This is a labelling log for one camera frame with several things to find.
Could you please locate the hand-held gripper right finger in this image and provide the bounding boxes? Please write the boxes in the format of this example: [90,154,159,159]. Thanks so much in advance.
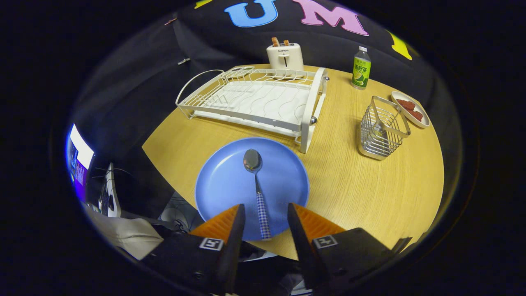
[287,203,413,290]

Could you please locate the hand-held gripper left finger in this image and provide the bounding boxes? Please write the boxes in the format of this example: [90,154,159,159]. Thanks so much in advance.
[142,203,246,294]

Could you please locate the blue plate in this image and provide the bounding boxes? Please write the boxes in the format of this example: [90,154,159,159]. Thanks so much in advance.
[194,137,310,241]

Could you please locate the spoon with blue checkered handle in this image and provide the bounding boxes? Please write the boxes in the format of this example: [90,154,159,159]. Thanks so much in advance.
[243,148,272,241]

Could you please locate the silver metal wire basket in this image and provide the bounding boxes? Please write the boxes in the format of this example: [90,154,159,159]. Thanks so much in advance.
[358,96,411,160]

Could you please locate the white wire dish rack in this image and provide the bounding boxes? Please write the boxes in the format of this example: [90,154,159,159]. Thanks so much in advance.
[175,66,330,154]

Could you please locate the white oval plate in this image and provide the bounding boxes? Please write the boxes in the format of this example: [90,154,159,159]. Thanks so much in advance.
[391,91,431,129]

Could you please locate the beige cloth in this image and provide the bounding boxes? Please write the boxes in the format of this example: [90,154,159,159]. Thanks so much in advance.
[84,203,165,260]

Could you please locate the white curved object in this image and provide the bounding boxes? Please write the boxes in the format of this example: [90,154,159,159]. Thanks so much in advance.
[99,162,122,217]

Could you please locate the computer monitor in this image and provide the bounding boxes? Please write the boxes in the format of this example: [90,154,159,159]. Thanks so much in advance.
[66,123,95,198]

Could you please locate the green label drink bottle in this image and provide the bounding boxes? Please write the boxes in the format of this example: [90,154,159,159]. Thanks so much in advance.
[351,46,371,90]

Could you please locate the white toaster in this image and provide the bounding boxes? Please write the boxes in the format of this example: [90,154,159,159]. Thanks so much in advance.
[266,42,305,79]

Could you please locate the black backdrop cloth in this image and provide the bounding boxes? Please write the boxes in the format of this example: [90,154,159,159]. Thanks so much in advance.
[70,0,452,218]

